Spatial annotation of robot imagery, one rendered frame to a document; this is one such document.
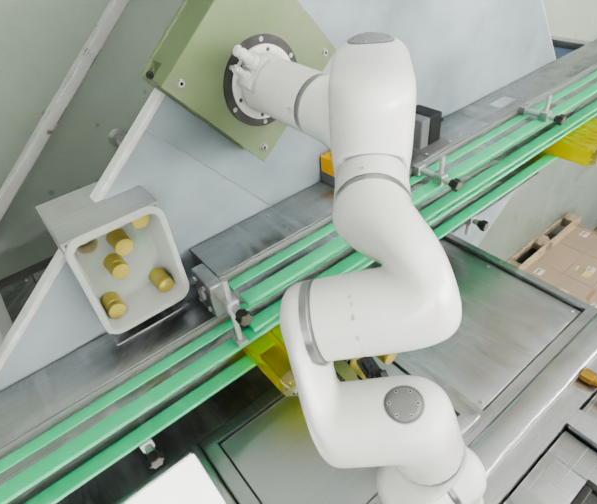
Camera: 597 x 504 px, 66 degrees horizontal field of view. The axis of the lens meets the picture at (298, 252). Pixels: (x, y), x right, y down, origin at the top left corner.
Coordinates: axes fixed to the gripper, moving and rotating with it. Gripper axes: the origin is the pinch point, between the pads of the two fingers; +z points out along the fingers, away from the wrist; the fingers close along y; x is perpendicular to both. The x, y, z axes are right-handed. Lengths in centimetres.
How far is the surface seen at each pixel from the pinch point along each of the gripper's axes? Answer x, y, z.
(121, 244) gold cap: 34, 28, 26
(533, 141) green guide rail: -82, 5, 45
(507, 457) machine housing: -19.0, -15.2, -19.7
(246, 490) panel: 28.7, -11.9, -4.8
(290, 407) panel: 14.6, -12.7, 7.7
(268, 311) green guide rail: 12.7, 6.2, 18.5
